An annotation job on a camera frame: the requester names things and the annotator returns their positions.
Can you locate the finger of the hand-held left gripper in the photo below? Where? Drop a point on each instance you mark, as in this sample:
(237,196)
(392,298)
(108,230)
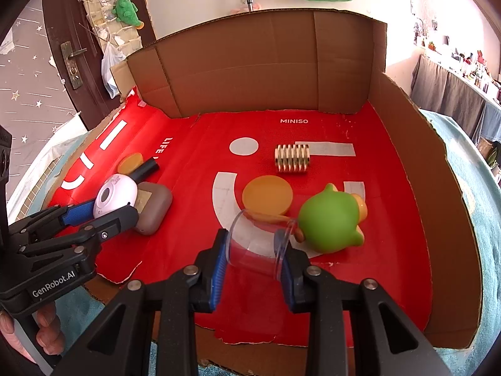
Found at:
(78,212)
(117,219)

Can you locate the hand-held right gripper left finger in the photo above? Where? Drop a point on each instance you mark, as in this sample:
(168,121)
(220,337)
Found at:
(219,270)

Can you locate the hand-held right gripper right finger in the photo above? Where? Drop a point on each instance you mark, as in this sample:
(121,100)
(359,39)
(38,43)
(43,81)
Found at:
(289,278)

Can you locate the white toy camera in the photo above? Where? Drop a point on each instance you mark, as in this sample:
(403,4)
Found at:
(117,192)

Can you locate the brown rounded case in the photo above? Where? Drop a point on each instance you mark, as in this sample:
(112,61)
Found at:
(156,207)

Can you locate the clear plastic container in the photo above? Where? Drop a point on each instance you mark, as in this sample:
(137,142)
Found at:
(250,243)

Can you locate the nail polish bottle black cap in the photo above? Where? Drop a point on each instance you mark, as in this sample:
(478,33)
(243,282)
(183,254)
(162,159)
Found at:
(146,170)

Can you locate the green rubber toy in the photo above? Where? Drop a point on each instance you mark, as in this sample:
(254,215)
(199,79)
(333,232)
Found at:
(328,219)

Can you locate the orange round lid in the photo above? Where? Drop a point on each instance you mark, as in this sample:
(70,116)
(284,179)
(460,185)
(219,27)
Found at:
(131,162)
(268,196)

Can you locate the cardboard box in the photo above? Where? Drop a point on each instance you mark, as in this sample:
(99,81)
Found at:
(254,66)

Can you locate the person's left hand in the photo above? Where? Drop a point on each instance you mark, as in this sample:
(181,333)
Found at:
(49,325)

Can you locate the red printed paper sheet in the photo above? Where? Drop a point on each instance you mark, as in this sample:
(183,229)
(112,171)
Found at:
(188,156)

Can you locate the gold bead cylinder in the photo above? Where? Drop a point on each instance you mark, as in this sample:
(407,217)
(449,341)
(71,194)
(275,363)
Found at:
(292,158)

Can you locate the clear plastic bag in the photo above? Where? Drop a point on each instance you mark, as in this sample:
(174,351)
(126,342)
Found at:
(109,66)

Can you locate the brown door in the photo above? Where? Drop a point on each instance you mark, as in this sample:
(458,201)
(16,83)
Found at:
(70,19)

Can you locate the green plush toy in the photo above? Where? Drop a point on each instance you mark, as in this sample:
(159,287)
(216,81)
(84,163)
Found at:
(125,9)

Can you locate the dark table cloth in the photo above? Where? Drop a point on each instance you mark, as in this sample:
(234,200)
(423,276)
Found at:
(450,94)

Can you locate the row of small ornaments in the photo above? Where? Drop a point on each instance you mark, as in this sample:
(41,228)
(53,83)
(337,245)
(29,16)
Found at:
(475,66)

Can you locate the hanging wall organizer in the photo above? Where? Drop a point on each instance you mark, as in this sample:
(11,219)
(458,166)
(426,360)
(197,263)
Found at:
(100,19)

